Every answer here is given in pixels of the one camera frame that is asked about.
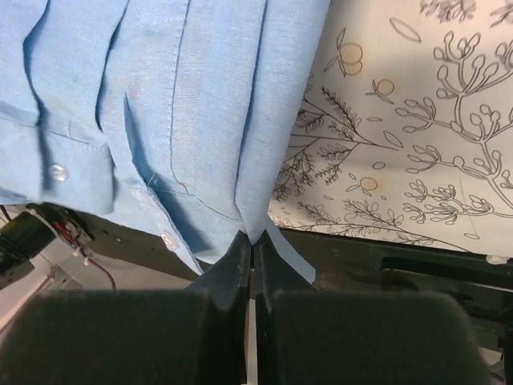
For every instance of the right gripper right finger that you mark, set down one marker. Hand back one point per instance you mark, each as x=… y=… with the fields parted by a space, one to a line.
x=306 y=336

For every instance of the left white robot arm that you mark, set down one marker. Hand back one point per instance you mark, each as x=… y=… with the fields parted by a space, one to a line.
x=29 y=229

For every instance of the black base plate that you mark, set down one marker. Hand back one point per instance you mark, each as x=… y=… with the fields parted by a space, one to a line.
x=483 y=290

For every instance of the light blue long sleeve shirt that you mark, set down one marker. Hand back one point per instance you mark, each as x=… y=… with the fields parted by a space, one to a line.
x=168 y=117

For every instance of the floral table mat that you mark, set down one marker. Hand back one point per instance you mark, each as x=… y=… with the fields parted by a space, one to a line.
x=404 y=133

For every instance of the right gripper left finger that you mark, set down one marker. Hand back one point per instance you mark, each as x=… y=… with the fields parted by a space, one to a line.
x=191 y=336

